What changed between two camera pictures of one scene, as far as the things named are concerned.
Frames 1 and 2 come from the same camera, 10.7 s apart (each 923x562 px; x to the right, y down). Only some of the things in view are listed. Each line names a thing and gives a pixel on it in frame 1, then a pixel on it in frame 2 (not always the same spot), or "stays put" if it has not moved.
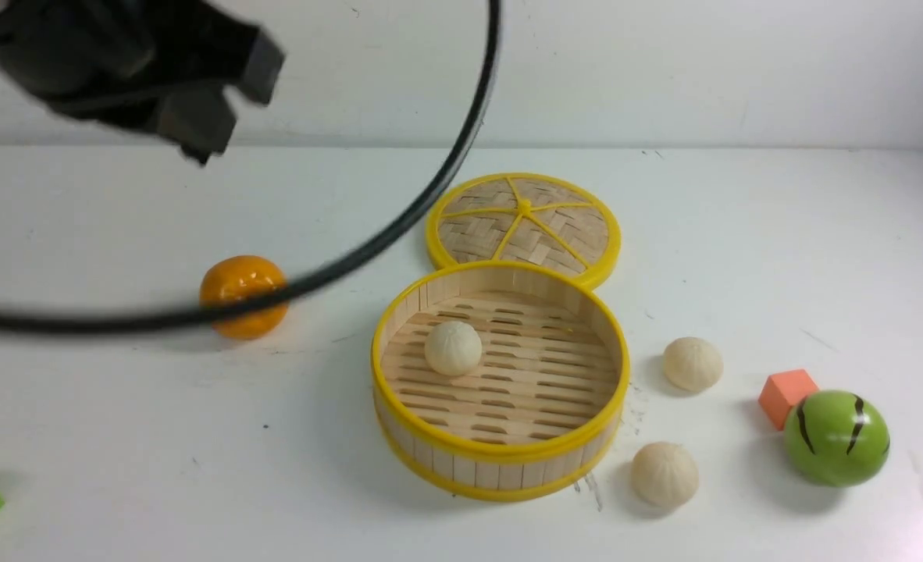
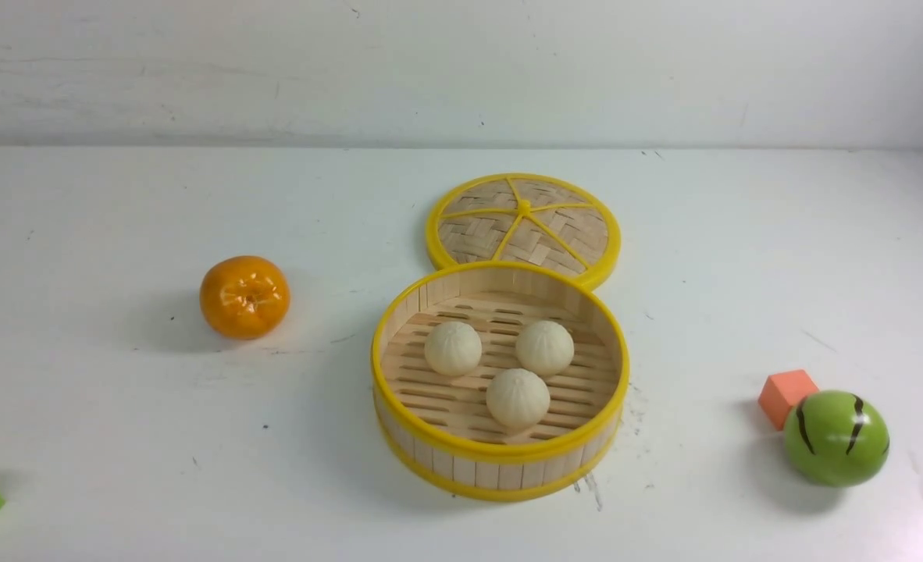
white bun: x=453 y=348 stays put
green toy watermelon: x=835 y=438 stays put
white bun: x=693 y=364 to x=544 y=347
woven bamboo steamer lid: x=536 y=218 stays put
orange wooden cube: x=782 y=392 stays put
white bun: x=664 y=474 to x=518 y=398
